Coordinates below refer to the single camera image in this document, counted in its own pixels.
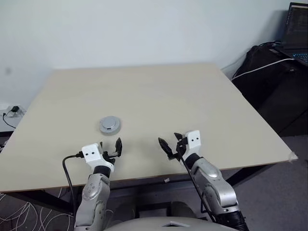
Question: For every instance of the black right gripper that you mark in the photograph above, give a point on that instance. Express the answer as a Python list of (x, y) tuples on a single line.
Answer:
[(183, 146)]

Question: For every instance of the white power strip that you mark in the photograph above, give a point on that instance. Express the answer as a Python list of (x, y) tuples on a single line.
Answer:
[(21, 111)]

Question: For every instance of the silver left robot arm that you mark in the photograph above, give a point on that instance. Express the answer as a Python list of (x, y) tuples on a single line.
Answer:
[(92, 192)]

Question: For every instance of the black fabric bag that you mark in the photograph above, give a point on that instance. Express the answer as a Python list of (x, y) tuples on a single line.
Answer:
[(264, 89)]

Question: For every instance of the black power adapter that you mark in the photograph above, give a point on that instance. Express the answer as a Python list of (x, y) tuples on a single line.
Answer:
[(15, 109)]

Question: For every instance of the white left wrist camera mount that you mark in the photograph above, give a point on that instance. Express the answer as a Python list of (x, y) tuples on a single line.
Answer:
[(91, 154)]

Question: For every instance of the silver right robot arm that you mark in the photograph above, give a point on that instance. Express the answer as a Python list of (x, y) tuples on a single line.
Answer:
[(211, 183)]

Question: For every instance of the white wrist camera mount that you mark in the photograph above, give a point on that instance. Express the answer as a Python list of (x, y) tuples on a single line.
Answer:
[(193, 140), (91, 154)]

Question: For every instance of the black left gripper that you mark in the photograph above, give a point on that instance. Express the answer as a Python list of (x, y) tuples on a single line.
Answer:
[(109, 156)]

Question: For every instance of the black laptop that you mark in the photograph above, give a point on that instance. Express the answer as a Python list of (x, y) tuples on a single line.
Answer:
[(298, 24)]

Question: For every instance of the silver robot torso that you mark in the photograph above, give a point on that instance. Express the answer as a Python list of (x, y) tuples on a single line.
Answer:
[(144, 223)]

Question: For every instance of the silver round motor lid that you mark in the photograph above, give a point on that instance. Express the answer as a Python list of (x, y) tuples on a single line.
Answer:
[(109, 121)]

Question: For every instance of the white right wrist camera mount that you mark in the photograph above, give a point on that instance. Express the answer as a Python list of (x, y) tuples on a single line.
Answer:
[(193, 140)]

